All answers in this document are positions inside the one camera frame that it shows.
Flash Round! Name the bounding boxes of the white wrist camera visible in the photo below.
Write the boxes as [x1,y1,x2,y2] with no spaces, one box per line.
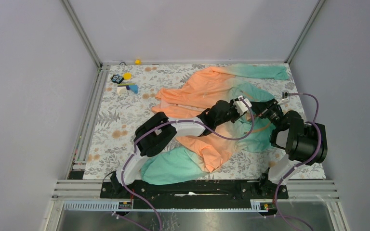
[233,96,251,116]
[279,91,290,105]

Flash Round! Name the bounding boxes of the green yellow flat stick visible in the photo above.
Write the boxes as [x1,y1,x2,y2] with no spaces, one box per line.
[118,83,136,86]

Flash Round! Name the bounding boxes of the floral patterned table cloth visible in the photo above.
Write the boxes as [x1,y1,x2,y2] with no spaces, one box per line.
[83,64,297,180]

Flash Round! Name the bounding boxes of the yellow round disc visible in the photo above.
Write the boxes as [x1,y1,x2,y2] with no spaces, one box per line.
[123,73,132,80]

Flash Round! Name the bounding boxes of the blue triangular block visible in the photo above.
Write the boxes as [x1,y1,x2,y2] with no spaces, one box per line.
[128,85,139,94]

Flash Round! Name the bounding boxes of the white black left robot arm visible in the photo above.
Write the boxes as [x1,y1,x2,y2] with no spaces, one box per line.
[110,96,253,198]

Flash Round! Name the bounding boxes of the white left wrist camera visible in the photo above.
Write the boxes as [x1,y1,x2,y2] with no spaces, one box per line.
[233,96,251,116]

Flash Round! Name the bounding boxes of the aluminium frame rails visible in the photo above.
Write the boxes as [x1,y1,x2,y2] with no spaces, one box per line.
[41,0,349,231]

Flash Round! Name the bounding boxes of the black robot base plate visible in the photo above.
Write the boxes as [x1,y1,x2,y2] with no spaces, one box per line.
[100,180,289,200]

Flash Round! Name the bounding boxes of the orange and teal jacket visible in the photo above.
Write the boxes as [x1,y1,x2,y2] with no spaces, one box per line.
[141,64,290,185]

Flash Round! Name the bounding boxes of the black blue toy car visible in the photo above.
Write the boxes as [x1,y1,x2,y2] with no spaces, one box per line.
[110,74,124,84]

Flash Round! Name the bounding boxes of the white toy block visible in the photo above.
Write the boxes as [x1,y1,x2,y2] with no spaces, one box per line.
[116,86,128,96]

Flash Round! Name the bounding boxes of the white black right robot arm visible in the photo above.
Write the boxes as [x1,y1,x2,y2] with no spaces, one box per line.
[251,99,328,198]

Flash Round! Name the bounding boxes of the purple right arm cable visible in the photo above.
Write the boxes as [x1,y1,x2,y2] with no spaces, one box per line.
[264,92,322,231]

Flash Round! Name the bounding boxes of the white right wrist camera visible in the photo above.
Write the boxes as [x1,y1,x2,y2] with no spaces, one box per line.
[279,91,290,105]

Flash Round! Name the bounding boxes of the white slotted cable duct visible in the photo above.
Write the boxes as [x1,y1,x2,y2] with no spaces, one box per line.
[64,200,267,212]

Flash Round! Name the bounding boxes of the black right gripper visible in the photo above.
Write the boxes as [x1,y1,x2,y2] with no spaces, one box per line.
[249,98,283,129]

